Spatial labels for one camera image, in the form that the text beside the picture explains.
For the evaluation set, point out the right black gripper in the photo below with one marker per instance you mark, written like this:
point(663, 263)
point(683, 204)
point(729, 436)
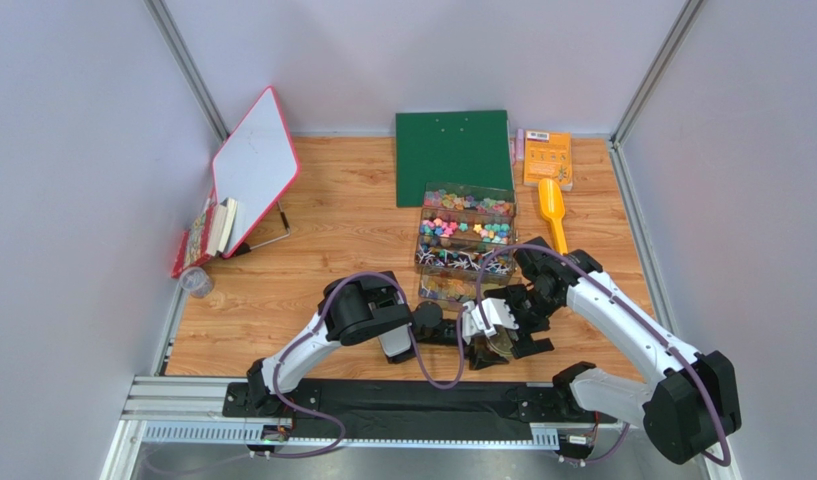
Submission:
point(526, 322)

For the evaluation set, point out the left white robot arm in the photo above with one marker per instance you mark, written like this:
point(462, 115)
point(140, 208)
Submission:
point(366, 306)

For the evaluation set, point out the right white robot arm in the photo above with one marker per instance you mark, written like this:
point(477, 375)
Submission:
point(687, 401)

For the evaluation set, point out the small clear plastic cup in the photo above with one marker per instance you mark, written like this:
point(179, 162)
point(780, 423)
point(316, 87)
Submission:
point(196, 282)

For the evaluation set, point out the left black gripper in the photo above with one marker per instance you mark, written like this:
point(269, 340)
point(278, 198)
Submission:
point(482, 359)

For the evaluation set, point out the aluminium rail frame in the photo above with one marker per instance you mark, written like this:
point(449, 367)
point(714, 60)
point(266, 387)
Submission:
point(173, 427)

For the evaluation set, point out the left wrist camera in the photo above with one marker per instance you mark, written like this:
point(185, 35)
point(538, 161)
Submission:
point(469, 328)

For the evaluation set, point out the clear round jar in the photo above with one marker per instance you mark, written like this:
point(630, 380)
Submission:
point(483, 342)

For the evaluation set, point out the stack of books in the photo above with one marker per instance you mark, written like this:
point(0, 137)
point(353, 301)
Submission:
point(208, 236)

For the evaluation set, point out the red framed whiteboard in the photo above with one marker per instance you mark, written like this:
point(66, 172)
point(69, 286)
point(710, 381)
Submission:
point(255, 166)

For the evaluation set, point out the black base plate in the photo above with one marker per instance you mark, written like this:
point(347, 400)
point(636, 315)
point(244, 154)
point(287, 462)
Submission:
point(411, 410)

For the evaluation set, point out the green cutting mat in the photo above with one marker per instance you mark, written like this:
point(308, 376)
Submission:
point(462, 147)

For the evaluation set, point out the clear box of lollipops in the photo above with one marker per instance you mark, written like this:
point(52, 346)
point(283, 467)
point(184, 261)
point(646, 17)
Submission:
point(453, 253)

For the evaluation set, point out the yellow plastic scoop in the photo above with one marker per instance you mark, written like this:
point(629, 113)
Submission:
point(553, 211)

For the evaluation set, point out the clear box of star candies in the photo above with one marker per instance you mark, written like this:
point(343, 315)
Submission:
point(466, 225)

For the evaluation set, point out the pink marker pen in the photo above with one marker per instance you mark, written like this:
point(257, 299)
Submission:
point(518, 146)

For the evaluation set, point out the clear box of gummy candies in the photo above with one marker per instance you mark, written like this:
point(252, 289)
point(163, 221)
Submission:
point(461, 197)

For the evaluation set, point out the round wooden jar lid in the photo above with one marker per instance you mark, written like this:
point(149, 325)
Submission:
point(501, 344)

